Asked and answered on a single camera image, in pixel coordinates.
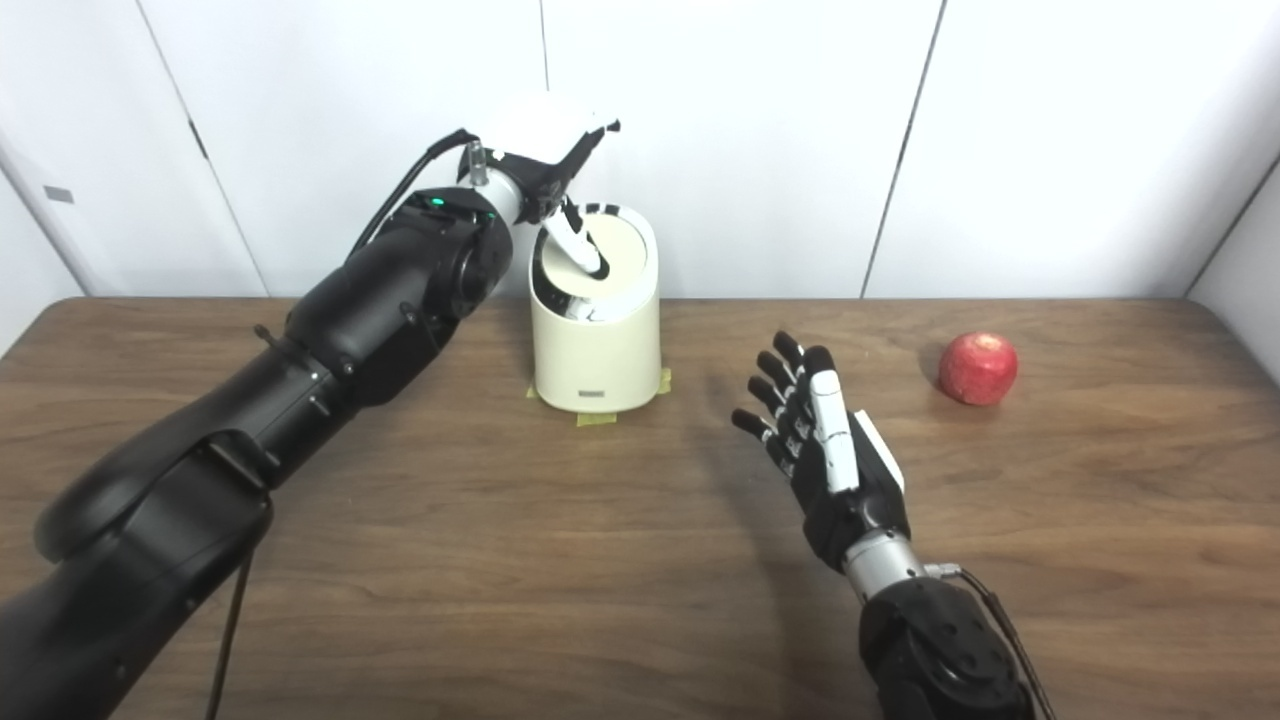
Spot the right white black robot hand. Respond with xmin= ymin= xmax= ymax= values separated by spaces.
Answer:
xmin=731 ymin=331 xmax=911 ymax=573

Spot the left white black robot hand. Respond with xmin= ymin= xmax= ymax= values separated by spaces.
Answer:
xmin=460 ymin=93 xmax=623 ymax=276

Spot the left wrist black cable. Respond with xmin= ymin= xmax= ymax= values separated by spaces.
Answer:
xmin=205 ymin=128 xmax=491 ymax=720

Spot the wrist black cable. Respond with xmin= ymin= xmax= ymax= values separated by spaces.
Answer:
xmin=205 ymin=128 xmax=491 ymax=720
xmin=925 ymin=563 xmax=1056 ymax=720

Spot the red apple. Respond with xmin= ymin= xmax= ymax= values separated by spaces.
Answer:
xmin=938 ymin=332 xmax=1020 ymax=407

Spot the cream-colored round bin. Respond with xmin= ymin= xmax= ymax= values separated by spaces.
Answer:
xmin=528 ymin=203 xmax=661 ymax=413

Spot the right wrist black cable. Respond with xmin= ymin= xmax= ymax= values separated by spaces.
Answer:
xmin=925 ymin=563 xmax=1056 ymax=720

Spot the cream round bin lid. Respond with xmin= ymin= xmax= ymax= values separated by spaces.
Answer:
xmin=538 ymin=212 xmax=649 ymax=306

